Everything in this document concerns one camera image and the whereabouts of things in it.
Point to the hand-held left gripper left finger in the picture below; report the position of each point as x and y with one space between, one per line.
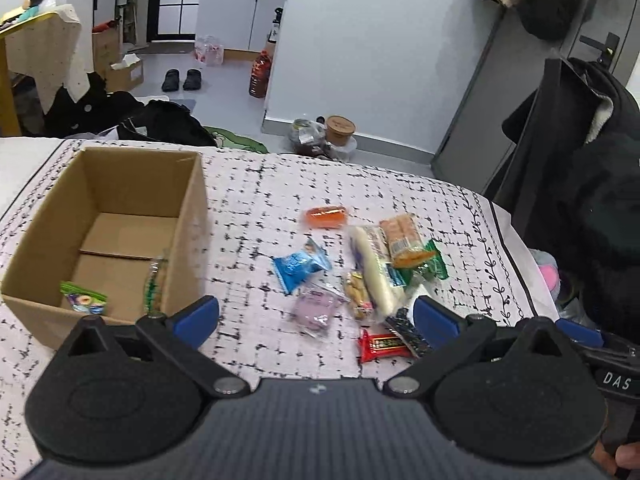
197 317

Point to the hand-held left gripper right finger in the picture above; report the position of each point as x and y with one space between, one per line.
435 321

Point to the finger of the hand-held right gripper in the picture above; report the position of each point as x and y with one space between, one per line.
575 329

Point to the long white snack packet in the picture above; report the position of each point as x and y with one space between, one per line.
372 270

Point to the purple snack packet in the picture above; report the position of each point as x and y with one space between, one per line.
315 307

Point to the person's right hand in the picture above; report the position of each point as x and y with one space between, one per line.
625 462

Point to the black snack packet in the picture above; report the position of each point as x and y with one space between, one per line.
409 332

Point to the clear green-striped snack packet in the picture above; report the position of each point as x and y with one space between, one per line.
155 285

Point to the dark green snack packet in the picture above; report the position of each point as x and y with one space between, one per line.
431 265

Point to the red snack bar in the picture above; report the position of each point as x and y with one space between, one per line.
382 346

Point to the pink soft item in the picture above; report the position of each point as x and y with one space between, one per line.
550 272

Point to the small biscuit packet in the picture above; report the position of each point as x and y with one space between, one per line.
357 295

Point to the orange biscuit packet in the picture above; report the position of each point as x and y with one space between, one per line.
402 242

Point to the blue snack packet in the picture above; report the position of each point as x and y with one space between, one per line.
300 266

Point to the black fleece-lined coat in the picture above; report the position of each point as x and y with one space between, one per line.
575 185

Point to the orange snack packet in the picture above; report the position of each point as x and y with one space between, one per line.
325 216

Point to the green floor mat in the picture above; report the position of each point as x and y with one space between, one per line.
235 140

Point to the clear plastic tub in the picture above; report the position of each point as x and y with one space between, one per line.
346 150

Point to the black bag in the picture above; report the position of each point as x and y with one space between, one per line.
165 122

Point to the plastic bag of rubbish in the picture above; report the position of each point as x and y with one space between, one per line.
305 135

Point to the brown paper tub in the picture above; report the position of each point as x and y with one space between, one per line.
340 130

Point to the grey door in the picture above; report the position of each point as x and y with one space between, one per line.
500 110

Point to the black jacket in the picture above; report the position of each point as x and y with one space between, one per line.
85 110

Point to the black slipper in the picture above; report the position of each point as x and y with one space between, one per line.
171 80
192 79

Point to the large oil bottle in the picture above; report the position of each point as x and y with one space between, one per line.
260 74

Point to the low cardboard box with tissue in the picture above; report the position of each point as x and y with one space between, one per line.
125 74

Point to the pack of water bottles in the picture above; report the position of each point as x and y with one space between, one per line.
209 50

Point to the tall cardboard box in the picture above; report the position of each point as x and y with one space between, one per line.
105 47

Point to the black spray bottle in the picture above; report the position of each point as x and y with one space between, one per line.
274 27

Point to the dotted cream tablecloth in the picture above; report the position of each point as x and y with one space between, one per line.
50 55

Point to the yellow table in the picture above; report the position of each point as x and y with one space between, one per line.
5 75

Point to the white kitchen cabinet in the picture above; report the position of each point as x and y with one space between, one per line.
235 10

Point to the white panelled door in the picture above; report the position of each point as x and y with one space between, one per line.
175 0

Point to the black hanging coat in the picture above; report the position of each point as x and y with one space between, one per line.
550 5

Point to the small doll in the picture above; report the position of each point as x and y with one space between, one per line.
30 2

